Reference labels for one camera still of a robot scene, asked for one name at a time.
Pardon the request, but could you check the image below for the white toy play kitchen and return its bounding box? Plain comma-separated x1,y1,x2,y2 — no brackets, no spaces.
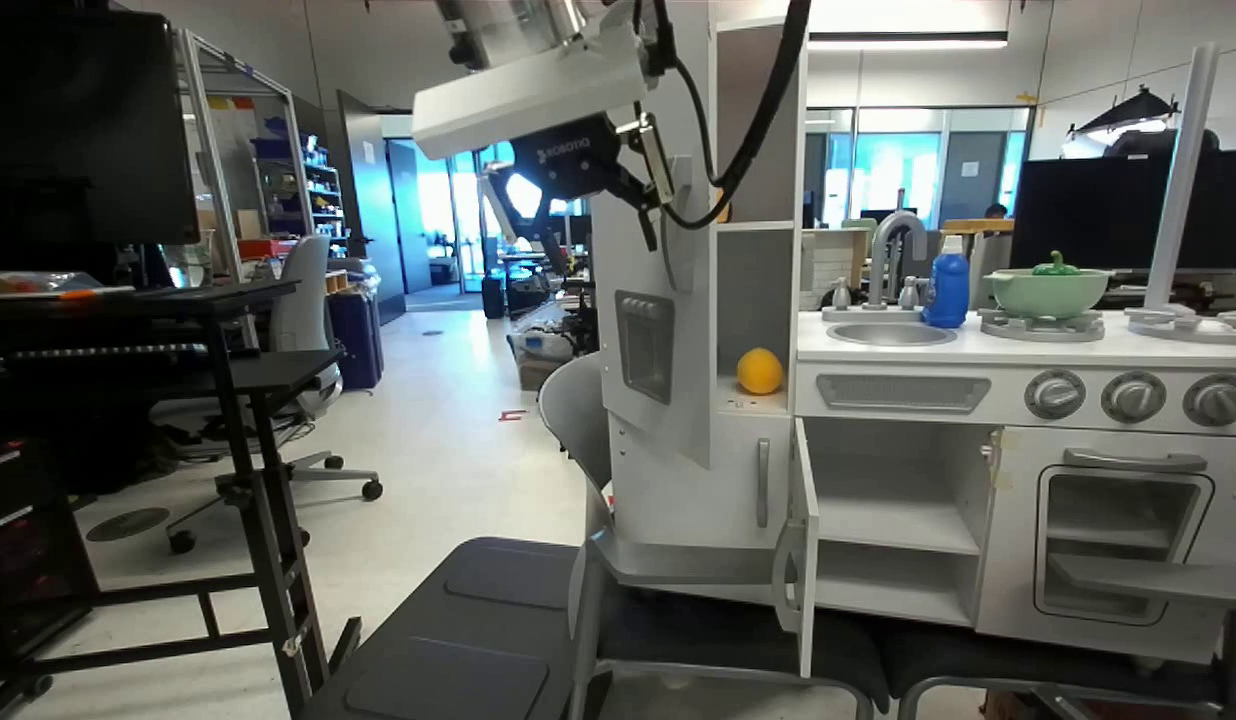
588,14,1236,672

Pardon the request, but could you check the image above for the wooden chair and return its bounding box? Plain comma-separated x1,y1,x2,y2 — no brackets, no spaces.
937,211,1019,311

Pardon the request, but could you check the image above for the black drawer unit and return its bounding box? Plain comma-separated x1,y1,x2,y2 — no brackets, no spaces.
0,433,103,684

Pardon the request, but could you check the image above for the white cabinet door grey handle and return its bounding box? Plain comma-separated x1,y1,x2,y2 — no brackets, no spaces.
613,396,796,552

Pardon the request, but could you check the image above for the grey chair back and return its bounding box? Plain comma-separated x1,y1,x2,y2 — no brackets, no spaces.
534,351,621,493

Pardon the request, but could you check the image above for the grey office chair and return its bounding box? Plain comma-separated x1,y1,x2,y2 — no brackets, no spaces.
148,231,390,557

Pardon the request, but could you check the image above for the white sink cabinet door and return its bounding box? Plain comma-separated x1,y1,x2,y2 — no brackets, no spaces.
772,418,825,681

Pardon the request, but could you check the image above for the white framed board panel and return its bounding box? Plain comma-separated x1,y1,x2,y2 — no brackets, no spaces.
171,28,318,290

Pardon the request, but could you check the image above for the black standing desk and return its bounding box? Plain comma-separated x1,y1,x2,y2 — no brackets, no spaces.
0,276,355,714

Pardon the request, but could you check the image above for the white oven door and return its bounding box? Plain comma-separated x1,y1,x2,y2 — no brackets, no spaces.
1012,449,1230,631

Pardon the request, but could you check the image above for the grey stove knob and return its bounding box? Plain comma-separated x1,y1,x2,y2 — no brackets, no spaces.
1182,371,1236,433
1023,368,1087,424
1099,368,1168,429

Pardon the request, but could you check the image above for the black computer monitor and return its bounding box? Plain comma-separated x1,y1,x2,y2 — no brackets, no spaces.
0,6,205,287

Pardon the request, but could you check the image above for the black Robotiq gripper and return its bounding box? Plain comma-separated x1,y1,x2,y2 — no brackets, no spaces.
508,113,664,219

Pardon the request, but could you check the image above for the white slanted pole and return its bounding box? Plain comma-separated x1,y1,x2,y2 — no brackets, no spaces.
1146,40,1225,311

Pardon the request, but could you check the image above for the grey sink basin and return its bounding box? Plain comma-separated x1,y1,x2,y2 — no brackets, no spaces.
828,311,960,347

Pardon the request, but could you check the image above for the mint green toy pot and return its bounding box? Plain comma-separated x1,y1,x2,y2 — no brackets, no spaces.
984,258,1116,327

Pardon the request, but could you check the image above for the grey stove burner grate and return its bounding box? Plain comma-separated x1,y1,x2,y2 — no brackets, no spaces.
976,303,1113,342
1129,298,1216,337

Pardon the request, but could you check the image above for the green toy pepper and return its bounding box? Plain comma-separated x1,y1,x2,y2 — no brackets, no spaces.
1029,246,1086,278

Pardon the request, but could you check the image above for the black wide monitor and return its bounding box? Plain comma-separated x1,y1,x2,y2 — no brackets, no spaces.
1012,147,1236,276

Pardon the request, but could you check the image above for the grey toy faucet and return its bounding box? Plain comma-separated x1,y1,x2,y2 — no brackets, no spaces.
863,209,932,311

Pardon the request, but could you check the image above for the yellow toy ball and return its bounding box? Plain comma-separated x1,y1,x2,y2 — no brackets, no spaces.
734,342,790,401

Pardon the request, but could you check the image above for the black fish figure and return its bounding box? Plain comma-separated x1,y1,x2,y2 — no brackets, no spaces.
1065,82,1185,147

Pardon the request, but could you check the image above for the black padded seat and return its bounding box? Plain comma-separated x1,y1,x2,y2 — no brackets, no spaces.
302,531,588,720

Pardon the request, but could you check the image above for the blue bin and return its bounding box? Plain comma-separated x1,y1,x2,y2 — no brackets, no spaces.
325,287,390,392

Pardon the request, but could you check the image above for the blue toy bottle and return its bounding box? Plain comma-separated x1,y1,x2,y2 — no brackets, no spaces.
921,231,976,332

